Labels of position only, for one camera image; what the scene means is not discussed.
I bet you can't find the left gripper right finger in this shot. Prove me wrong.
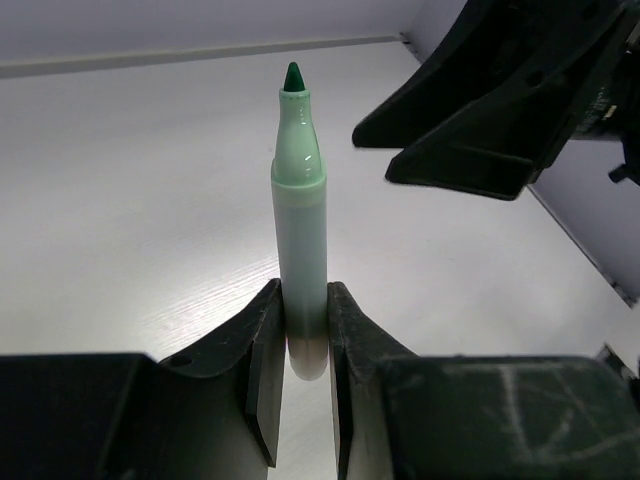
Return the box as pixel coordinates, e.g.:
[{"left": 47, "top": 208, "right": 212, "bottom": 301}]
[{"left": 328, "top": 282, "right": 639, "bottom": 479}]

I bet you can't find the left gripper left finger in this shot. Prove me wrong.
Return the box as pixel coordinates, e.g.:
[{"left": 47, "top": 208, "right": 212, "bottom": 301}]
[{"left": 1, "top": 279, "right": 285, "bottom": 479}]

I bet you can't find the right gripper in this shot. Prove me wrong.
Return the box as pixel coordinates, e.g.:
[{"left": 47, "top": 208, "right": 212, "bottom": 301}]
[{"left": 386, "top": 1, "right": 639, "bottom": 201}]

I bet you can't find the green highlighter marker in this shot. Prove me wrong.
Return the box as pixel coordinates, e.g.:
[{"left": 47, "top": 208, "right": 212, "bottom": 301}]
[{"left": 271, "top": 62, "right": 328, "bottom": 381}]

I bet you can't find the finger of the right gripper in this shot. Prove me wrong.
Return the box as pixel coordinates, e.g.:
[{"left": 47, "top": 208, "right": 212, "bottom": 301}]
[{"left": 352, "top": 1, "right": 620, "bottom": 148}]

